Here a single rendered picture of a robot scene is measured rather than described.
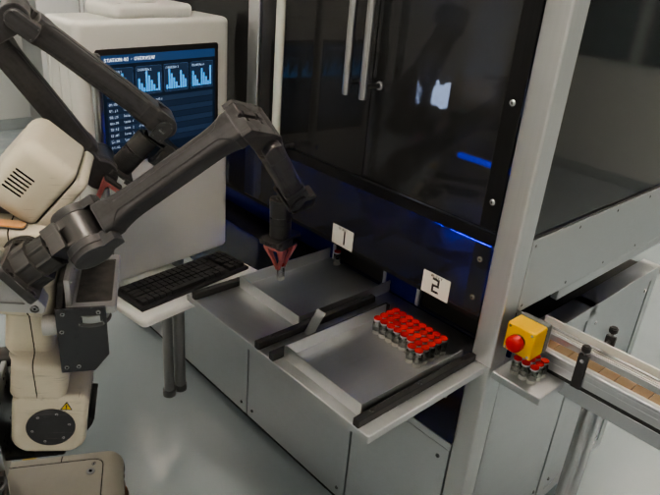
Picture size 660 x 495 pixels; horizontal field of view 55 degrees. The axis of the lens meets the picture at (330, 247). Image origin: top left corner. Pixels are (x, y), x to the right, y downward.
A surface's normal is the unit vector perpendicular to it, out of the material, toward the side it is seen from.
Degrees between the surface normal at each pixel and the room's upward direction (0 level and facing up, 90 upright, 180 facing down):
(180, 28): 90
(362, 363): 0
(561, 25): 90
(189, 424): 0
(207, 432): 0
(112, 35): 90
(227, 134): 56
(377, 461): 90
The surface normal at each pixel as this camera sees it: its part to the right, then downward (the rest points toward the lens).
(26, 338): 0.25, 0.43
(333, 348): 0.08, -0.90
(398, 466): -0.74, 0.23
